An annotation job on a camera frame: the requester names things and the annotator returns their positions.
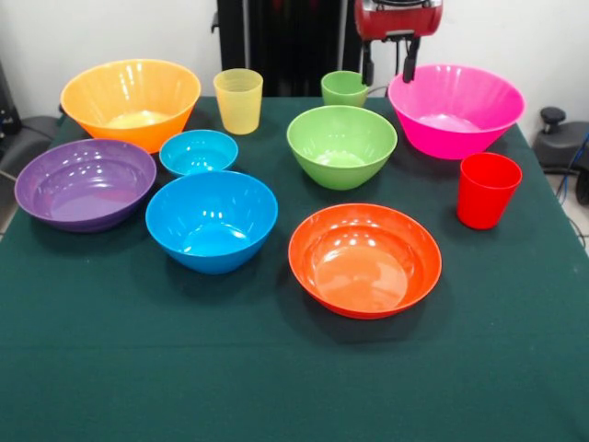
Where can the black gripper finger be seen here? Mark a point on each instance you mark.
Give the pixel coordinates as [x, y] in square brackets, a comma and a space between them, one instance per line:
[407, 69]
[368, 64]

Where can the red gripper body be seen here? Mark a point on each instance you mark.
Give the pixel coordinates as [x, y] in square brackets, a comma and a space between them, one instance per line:
[396, 20]

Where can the red-orange plastic bowl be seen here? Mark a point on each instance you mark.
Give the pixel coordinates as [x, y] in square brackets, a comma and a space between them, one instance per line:
[363, 262]

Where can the green plastic cup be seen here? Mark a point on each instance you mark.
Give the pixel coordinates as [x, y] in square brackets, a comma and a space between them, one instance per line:
[343, 94]

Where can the pink plastic bowl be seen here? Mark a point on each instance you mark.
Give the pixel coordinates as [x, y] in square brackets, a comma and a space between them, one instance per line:
[455, 106]

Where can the green plastic bowl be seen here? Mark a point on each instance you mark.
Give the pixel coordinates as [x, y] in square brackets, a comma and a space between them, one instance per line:
[340, 147]

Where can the yellow plastic cup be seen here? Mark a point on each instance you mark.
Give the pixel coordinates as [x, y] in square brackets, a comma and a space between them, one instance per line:
[238, 101]

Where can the red plastic cup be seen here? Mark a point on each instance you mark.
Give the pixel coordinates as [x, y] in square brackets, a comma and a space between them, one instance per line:
[488, 193]

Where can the black chair base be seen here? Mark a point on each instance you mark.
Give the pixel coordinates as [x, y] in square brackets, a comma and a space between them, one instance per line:
[561, 143]

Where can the small blue plastic bowl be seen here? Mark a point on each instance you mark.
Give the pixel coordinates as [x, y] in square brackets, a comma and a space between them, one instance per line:
[198, 152]

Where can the large blue plastic bowl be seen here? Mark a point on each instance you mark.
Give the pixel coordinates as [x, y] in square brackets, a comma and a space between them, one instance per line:
[211, 221]

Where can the orange plastic bowl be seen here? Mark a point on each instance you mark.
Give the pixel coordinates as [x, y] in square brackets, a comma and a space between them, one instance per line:
[129, 92]

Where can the purple plastic bowl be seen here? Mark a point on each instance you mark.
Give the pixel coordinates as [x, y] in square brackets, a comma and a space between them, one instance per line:
[83, 184]

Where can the dark green tablecloth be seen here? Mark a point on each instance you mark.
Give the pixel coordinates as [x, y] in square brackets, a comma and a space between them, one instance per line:
[184, 359]

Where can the grey chair base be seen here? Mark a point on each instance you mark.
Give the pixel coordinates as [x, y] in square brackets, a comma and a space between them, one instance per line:
[27, 138]

